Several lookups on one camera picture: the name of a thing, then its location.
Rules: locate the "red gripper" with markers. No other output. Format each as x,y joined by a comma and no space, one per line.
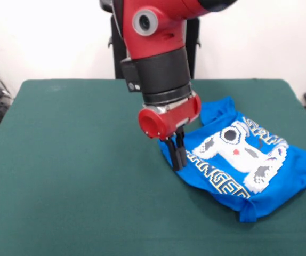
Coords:
171,120

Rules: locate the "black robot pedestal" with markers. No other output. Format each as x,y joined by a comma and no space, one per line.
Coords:
117,48

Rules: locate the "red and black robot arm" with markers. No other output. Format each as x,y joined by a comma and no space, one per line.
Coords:
155,53

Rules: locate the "blue game-controller print t-shirt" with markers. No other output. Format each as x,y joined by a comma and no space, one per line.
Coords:
297,176

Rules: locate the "dark green table cloth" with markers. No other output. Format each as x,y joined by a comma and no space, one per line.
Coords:
62,186

